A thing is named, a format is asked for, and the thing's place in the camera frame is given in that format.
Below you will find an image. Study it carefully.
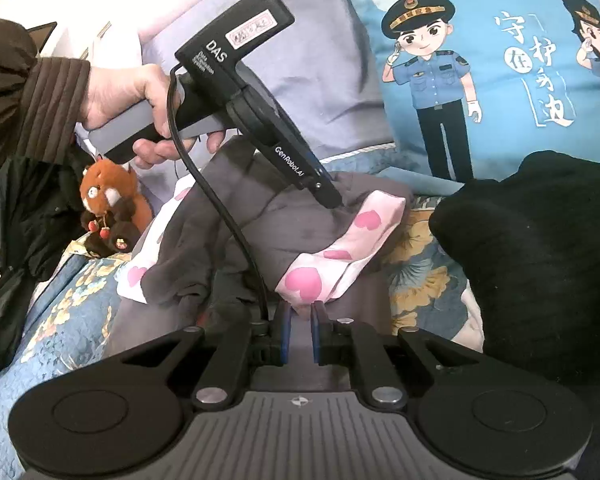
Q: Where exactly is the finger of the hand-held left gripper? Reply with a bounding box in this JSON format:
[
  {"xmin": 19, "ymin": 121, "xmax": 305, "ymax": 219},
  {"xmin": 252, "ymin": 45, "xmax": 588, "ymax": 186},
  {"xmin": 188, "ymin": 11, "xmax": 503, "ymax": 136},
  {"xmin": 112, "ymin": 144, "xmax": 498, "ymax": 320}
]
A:
[{"xmin": 280, "ymin": 105, "xmax": 344, "ymax": 209}]

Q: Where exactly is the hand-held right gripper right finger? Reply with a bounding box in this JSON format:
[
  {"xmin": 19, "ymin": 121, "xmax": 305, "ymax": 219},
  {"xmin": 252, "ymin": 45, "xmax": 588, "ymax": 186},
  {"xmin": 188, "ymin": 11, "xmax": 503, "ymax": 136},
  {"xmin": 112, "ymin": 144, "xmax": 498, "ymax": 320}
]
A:
[{"xmin": 310, "ymin": 302, "xmax": 482, "ymax": 407}]

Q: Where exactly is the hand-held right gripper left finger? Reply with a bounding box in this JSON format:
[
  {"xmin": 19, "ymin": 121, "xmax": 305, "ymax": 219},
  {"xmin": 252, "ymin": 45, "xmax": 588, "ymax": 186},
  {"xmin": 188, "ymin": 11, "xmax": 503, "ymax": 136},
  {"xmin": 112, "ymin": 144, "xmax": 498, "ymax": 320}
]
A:
[{"xmin": 120, "ymin": 304, "xmax": 296, "ymax": 407}]

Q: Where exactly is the pink heart-print garment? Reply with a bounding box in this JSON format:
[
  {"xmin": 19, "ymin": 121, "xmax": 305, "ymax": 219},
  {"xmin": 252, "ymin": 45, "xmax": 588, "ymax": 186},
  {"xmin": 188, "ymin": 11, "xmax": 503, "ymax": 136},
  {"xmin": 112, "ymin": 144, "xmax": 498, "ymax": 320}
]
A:
[{"xmin": 117, "ymin": 180, "xmax": 408, "ymax": 311}]

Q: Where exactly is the grey flower-print t-shirt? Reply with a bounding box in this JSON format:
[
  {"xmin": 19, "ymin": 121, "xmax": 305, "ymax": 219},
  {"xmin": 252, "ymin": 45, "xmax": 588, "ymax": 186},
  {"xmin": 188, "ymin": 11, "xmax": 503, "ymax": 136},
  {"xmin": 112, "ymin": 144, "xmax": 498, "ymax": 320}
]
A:
[{"xmin": 110, "ymin": 137, "xmax": 416, "ymax": 341}]

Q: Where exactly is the person's left forearm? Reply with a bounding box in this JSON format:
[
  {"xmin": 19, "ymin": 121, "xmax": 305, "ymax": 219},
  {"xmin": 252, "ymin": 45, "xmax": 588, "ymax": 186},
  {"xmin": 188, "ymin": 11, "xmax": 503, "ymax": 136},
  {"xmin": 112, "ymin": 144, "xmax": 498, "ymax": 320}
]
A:
[{"xmin": 0, "ymin": 17, "xmax": 92, "ymax": 181}]

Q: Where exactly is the person's left hand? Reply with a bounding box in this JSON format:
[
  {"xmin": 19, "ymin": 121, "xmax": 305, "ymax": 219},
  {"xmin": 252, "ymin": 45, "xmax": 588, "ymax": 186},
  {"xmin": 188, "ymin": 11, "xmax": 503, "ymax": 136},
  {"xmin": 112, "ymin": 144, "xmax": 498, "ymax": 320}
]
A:
[{"xmin": 77, "ymin": 63, "xmax": 226, "ymax": 170}]

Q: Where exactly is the grey-blue script-print sofa cover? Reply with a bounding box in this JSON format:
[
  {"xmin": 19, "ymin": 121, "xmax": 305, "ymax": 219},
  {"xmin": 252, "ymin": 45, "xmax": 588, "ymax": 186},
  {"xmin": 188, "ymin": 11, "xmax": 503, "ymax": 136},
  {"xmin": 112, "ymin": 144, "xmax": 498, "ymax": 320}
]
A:
[{"xmin": 140, "ymin": 0, "xmax": 397, "ymax": 201}]

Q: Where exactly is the red panda plush toy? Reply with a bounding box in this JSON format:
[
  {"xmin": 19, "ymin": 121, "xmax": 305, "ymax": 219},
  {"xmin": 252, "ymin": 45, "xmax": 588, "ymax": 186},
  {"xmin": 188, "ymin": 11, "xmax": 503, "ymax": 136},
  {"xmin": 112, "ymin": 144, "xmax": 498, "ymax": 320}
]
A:
[{"xmin": 78, "ymin": 156, "xmax": 154, "ymax": 259}]

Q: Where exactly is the blue cartoon-print pillow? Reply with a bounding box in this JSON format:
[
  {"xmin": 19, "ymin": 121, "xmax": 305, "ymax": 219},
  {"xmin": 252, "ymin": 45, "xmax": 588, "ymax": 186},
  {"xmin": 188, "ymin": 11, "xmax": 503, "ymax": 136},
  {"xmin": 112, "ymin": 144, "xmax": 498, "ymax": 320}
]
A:
[{"xmin": 342, "ymin": 0, "xmax": 600, "ymax": 196}]

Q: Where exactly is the black garment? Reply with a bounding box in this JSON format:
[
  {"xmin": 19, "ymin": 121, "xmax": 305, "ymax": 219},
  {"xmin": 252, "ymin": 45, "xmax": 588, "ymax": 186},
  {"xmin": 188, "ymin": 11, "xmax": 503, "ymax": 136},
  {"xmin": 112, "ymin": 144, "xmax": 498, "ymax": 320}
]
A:
[{"xmin": 428, "ymin": 150, "xmax": 600, "ymax": 386}]

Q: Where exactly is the blue floral quilt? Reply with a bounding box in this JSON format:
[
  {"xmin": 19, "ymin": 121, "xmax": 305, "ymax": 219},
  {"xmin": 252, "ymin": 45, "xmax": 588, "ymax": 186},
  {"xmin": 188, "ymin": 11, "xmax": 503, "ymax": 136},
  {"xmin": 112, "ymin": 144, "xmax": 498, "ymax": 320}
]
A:
[{"xmin": 0, "ymin": 195, "xmax": 486, "ymax": 461}]

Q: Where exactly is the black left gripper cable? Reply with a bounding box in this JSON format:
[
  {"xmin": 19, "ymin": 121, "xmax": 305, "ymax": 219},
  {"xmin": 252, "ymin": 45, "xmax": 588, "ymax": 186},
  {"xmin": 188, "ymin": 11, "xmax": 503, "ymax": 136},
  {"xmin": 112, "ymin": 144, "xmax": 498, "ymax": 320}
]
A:
[{"xmin": 166, "ymin": 67, "xmax": 272, "ymax": 322}]

